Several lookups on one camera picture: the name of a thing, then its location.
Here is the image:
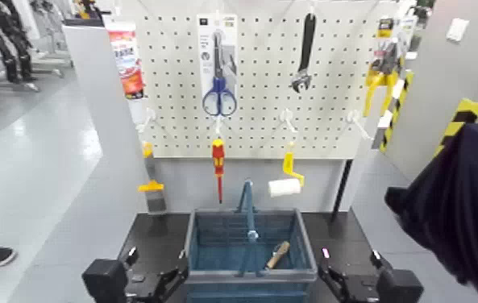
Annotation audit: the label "yellow pliers in package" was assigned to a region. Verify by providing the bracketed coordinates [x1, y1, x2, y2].
[363, 16, 407, 119]

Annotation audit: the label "black humanoid robot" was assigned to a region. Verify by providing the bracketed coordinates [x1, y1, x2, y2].
[0, 0, 37, 84]

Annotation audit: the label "grey partition panel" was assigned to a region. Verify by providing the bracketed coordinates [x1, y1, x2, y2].
[62, 20, 155, 214]

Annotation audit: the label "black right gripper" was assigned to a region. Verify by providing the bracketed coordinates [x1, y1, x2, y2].
[318, 247, 393, 303]

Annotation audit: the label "yellow handled paint roller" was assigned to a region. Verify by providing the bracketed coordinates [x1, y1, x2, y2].
[268, 145, 306, 198]

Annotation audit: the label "white pegboard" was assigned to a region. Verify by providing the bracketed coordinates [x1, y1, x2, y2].
[135, 0, 397, 160]

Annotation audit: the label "red yellow screwdriver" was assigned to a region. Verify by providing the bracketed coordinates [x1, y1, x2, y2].
[211, 138, 227, 205]

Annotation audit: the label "blue scissors in package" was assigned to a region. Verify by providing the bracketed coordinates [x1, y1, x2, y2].
[197, 13, 239, 118]

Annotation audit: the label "black adjustable wrench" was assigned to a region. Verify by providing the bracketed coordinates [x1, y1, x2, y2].
[290, 12, 318, 94]

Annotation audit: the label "red white sealant tube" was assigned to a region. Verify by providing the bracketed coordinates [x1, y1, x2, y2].
[105, 21, 149, 127]

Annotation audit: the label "dark navy cloth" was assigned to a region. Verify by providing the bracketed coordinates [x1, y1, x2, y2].
[384, 122, 478, 303]

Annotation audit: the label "black pegboard stand leg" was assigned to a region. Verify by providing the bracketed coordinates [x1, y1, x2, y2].
[330, 159, 354, 223]

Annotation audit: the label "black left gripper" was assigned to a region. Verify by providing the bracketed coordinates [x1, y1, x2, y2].
[123, 247, 189, 303]

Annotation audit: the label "white wall switch plate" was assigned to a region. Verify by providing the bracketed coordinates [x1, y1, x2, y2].
[446, 17, 471, 43]

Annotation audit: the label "white pegboard hook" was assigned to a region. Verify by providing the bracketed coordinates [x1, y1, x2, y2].
[213, 114, 227, 139]
[279, 108, 298, 135]
[135, 107, 157, 135]
[346, 109, 373, 142]

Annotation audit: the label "wooden tool handle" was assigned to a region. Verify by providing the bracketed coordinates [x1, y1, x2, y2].
[265, 241, 292, 271]

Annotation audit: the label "blue plastic crate with handle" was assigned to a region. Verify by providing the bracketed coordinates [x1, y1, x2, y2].
[183, 179, 319, 303]

